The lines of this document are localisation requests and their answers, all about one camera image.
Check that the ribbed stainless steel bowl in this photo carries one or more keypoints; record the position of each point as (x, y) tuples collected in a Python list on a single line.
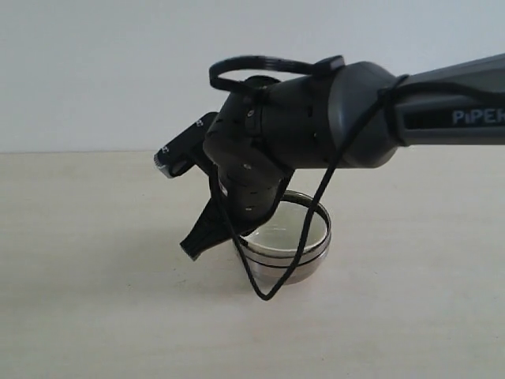
[(307, 256)]

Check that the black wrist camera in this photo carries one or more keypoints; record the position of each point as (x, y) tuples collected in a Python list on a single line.
[(185, 151)]

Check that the white ceramic bowl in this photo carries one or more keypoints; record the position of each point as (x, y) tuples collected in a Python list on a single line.
[(280, 235)]

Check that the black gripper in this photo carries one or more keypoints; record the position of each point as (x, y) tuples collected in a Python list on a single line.
[(250, 181)]

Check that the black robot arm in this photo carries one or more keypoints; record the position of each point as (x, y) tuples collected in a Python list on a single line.
[(283, 115)]

